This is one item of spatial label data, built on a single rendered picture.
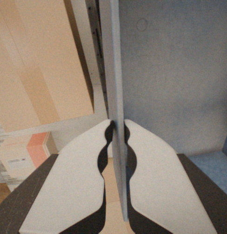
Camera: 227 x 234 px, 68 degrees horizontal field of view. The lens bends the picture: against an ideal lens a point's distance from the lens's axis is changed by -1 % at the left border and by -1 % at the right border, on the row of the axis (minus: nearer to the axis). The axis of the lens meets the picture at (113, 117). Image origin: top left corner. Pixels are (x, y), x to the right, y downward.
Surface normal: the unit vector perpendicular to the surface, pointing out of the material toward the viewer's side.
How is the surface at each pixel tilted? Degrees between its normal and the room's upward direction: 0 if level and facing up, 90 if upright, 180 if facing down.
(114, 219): 0
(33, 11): 0
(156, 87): 1
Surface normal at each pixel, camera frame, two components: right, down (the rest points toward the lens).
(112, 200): -0.16, -0.85
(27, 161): 0.11, 0.48
